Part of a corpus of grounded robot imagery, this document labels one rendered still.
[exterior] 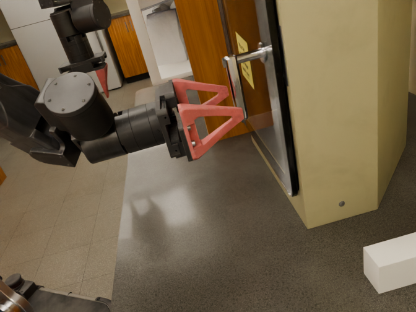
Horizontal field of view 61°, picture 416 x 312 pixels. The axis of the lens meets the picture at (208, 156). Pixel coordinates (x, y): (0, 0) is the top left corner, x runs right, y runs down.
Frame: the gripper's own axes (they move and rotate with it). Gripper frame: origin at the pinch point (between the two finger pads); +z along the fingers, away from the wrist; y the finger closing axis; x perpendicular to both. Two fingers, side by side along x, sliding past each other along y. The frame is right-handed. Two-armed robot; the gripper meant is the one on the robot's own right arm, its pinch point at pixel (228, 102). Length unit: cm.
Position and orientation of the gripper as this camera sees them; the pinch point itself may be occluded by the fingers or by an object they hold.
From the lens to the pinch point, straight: 47.1
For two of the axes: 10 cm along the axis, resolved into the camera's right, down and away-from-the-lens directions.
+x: 2.4, 8.5, 4.7
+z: 9.6, -2.8, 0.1
